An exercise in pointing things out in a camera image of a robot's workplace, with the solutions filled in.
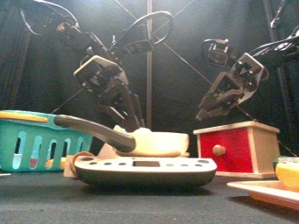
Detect white toy egg half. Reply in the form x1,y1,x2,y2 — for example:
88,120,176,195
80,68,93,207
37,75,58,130
112,124,153,138

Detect red wooden drawer box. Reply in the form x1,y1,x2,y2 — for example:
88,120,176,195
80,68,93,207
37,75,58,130
192,121,281,179

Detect orange brown loop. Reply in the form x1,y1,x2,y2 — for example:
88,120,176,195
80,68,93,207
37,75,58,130
69,150,97,178

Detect black kitchen scale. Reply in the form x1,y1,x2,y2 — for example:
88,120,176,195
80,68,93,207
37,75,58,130
72,155,219,189

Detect teal plastic basket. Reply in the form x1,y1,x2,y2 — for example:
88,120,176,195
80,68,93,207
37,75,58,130
0,109,94,173

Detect yellow toy in basket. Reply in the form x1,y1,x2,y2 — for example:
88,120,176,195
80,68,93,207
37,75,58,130
44,157,68,170

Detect red toy in basket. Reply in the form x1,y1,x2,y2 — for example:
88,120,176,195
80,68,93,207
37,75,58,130
29,157,40,170

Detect yellow toy lemon piece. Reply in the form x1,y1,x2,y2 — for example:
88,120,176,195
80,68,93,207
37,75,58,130
275,162,299,193

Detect white plate with orange rim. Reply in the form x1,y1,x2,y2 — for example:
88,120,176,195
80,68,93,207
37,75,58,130
225,179,299,212

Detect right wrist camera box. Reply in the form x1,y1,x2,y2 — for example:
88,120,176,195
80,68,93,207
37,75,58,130
200,38,232,67

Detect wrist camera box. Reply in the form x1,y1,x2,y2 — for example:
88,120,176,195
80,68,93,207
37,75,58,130
200,38,232,67
122,38,154,56

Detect white pan with grey handle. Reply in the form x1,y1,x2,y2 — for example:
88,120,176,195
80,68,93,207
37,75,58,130
52,114,191,158

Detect metal frame pole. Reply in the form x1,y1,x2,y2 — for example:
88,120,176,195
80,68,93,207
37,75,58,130
144,0,154,130

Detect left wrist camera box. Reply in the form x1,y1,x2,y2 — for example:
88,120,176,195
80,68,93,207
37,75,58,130
122,38,154,56

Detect black camera cable loop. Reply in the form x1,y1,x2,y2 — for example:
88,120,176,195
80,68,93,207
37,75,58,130
108,10,175,52

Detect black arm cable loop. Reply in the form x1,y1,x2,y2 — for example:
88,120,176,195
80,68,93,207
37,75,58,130
20,0,80,37

